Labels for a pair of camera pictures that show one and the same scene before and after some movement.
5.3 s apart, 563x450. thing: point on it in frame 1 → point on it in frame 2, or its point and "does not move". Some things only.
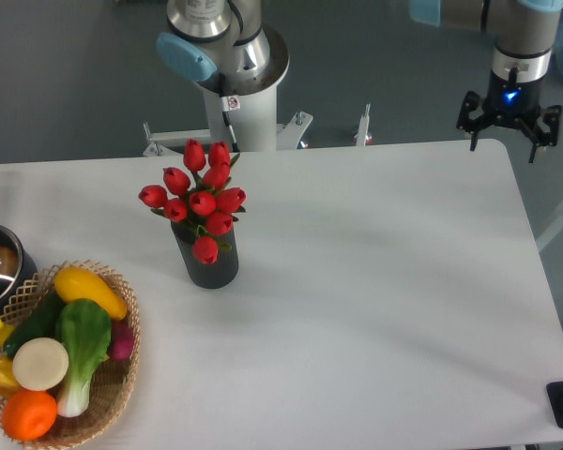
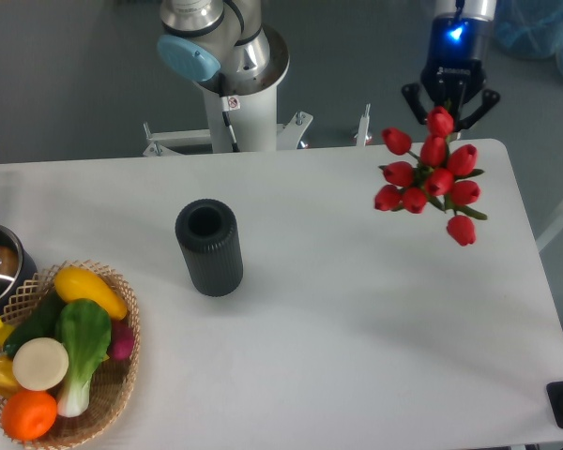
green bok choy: (86, 330) does not move
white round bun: (39, 364) does not move
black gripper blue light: (512, 104) → (459, 44)
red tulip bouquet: (200, 195) → (440, 178)
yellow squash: (73, 284) does not move
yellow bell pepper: (0, 377) does not move
